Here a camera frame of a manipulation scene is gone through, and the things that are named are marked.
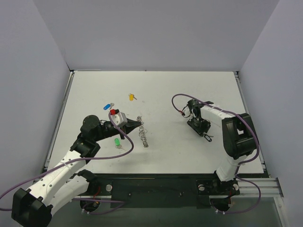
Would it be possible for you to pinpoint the black tag with white label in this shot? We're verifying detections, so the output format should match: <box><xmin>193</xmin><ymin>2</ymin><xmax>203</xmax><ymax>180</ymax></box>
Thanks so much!
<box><xmin>203</xmin><ymin>133</ymin><xmax>213</xmax><ymax>142</ymax></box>

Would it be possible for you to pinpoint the metal key ring disc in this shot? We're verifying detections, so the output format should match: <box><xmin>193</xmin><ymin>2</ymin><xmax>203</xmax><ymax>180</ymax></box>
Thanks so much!
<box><xmin>137</xmin><ymin>116</ymin><xmax>149</xmax><ymax>148</ymax></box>

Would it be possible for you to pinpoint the key with blue tag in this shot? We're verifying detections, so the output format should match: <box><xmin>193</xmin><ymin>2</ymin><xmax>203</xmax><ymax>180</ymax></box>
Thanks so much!
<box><xmin>103</xmin><ymin>103</ymin><xmax>115</xmax><ymax>111</ymax></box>

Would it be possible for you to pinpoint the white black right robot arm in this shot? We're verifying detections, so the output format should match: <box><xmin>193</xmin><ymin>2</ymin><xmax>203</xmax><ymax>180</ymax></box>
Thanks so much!
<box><xmin>187</xmin><ymin>99</ymin><xmax>257</xmax><ymax>193</ymax></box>

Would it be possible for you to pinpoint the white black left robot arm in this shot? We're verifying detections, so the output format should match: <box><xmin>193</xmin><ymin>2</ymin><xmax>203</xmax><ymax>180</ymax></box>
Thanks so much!
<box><xmin>11</xmin><ymin>112</ymin><xmax>142</xmax><ymax>227</ymax></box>

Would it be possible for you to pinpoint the key with green tag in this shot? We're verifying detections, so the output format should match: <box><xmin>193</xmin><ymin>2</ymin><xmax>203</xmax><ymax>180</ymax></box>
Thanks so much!
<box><xmin>114</xmin><ymin>138</ymin><xmax>125</xmax><ymax>150</ymax></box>

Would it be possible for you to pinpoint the key with yellow tag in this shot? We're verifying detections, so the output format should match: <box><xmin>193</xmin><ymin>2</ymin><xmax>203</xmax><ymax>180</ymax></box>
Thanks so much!
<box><xmin>128</xmin><ymin>94</ymin><xmax>137</xmax><ymax>101</ymax></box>

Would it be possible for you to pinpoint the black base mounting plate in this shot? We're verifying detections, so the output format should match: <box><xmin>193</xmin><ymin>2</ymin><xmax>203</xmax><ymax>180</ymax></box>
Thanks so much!
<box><xmin>81</xmin><ymin>174</ymin><xmax>240</xmax><ymax>209</ymax></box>

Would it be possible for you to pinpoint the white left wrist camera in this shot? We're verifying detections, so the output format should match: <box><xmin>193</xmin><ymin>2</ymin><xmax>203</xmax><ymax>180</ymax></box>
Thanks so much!
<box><xmin>109</xmin><ymin>109</ymin><xmax>128</xmax><ymax>128</ymax></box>

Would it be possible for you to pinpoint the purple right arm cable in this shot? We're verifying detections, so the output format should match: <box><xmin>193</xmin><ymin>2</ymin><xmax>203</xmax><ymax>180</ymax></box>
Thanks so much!
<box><xmin>171</xmin><ymin>94</ymin><xmax>262</xmax><ymax>215</ymax></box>

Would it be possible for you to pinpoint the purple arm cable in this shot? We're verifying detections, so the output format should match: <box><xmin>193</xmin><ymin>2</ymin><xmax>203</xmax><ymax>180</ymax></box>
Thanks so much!
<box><xmin>171</xmin><ymin>94</ymin><xmax>262</xmax><ymax>215</ymax></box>
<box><xmin>0</xmin><ymin>111</ymin><xmax>134</xmax><ymax>215</ymax></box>

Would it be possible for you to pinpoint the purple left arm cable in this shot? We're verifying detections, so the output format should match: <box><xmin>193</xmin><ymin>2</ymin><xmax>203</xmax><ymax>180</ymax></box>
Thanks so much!
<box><xmin>0</xmin><ymin>111</ymin><xmax>134</xmax><ymax>215</ymax></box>

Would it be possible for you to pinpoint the aluminium front frame rail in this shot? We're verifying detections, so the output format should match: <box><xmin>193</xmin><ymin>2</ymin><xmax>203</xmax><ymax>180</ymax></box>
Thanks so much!
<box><xmin>28</xmin><ymin>178</ymin><xmax>285</xmax><ymax>199</ymax></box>

